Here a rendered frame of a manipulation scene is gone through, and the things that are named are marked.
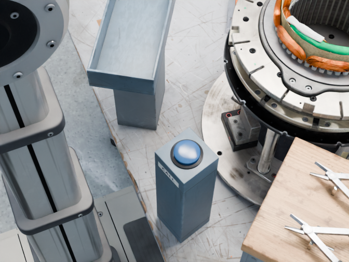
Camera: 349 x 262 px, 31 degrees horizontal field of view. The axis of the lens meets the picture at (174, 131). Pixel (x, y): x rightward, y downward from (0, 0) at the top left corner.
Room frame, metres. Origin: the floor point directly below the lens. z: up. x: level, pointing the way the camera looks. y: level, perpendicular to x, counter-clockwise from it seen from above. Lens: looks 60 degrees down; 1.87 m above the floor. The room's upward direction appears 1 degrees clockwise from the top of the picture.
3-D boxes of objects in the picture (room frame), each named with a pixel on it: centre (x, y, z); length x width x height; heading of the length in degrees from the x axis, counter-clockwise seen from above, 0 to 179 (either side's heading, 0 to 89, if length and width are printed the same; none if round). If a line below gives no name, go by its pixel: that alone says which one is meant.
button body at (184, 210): (0.45, -0.02, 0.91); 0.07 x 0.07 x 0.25; 41
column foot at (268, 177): (0.54, -0.17, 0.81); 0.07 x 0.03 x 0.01; 53
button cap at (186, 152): (0.45, -0.02, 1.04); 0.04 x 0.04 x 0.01
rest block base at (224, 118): (0.62, -0.13, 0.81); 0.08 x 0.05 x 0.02; 17
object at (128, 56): (0.69, 0.07, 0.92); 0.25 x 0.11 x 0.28; 171
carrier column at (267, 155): (0.54, -0.17, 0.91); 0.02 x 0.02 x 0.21
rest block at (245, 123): (0.61, -0.13, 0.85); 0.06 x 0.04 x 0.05; 17
